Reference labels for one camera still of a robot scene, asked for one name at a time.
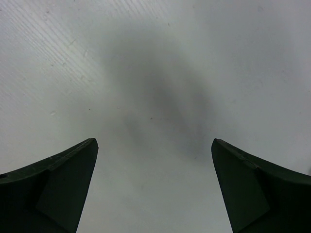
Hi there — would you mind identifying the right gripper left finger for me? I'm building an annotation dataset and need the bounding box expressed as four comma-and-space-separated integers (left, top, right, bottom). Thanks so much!
0, 138, 98, 233

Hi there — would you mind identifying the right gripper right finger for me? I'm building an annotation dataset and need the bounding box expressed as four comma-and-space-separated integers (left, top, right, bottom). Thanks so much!
211, 139, 311, 233

